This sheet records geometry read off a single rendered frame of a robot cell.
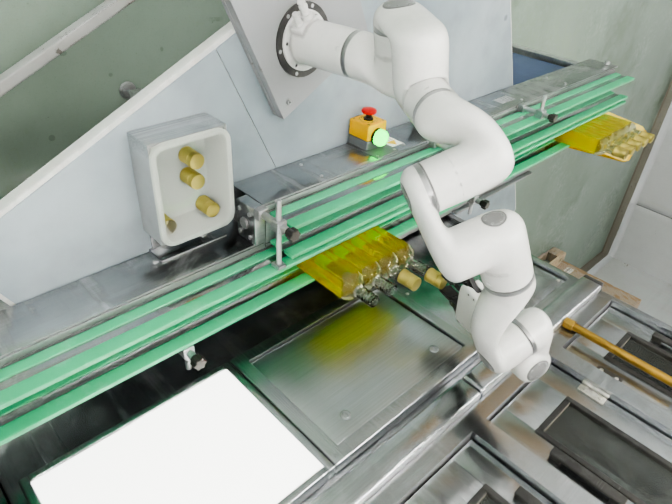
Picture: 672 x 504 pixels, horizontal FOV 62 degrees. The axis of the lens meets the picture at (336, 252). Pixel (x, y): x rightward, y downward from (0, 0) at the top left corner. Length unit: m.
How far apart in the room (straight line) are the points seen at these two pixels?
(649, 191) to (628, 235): 0.62
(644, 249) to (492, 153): 6.79
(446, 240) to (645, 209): 6.63
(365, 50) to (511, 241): 0.48
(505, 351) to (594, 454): 0.35
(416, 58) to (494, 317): 0.44
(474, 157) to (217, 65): 0.58
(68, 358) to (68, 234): 0.24
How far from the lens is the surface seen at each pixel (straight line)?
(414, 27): 0.96
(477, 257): 0.85
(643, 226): 7.51
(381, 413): 1.15
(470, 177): 0.86
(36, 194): 1.12
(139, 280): 1.19
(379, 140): 1.46
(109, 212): 1.19
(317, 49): 1.19
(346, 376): 1.22
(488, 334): 0.99
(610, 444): 1.33
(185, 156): 1.16
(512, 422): 1.27
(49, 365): 1.09
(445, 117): 0.88
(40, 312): 1.17
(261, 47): 1.21
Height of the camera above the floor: 1.72
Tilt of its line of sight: 35 degrees down
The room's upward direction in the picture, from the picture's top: 123 degrees clockwise
